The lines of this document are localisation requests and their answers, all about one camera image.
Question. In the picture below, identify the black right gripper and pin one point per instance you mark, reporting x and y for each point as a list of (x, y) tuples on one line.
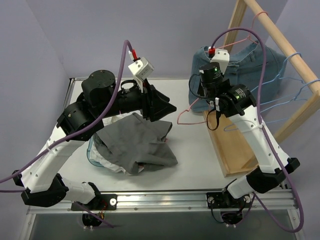
[(208, 78)]

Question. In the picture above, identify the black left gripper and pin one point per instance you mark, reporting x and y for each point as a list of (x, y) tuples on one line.
[(147, 103)]

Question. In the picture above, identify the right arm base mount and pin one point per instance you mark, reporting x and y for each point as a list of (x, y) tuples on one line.
[(223, 200)]

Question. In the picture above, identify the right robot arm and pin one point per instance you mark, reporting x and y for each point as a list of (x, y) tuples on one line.
[(238, 104)]

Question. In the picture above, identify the blue wire hanger front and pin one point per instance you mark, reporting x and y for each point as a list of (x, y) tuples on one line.
[(295, 98)]

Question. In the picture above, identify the teal plastic bin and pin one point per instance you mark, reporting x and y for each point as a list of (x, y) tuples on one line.
[(92, 154)]

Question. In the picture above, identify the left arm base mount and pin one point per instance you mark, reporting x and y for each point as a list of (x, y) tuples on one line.
[(103, 202)]

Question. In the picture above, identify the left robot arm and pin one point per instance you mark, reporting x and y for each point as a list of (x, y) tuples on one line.
[(101, 97)]

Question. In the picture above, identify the white pleated skirt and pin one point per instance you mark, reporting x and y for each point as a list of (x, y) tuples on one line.
[(111, 143)]

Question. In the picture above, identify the aluminium front rail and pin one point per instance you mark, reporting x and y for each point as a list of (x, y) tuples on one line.
[(195, 201)]

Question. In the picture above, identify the grey pleated skirt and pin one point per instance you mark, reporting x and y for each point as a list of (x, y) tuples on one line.
[(146, 143)]

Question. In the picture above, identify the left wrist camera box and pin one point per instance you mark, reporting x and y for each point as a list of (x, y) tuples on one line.
[(141, 69)]

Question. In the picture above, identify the blue denim skirt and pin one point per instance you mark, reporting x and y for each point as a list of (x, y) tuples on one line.
[(244, 68)]

